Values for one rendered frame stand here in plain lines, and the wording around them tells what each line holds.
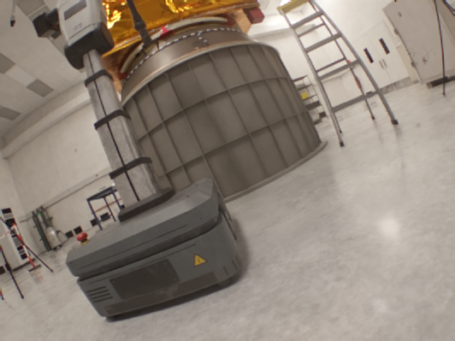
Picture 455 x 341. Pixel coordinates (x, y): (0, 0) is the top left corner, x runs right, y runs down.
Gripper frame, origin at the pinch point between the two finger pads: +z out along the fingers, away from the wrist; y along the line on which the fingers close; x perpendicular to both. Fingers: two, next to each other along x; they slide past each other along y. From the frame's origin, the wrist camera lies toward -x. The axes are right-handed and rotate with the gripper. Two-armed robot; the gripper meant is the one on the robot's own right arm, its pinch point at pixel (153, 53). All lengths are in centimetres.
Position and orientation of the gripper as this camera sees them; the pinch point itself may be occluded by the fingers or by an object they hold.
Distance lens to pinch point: 168.8
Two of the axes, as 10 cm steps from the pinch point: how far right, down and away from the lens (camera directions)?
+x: 2.6, 4.9, -8.3
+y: -9.1, 4.2, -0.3
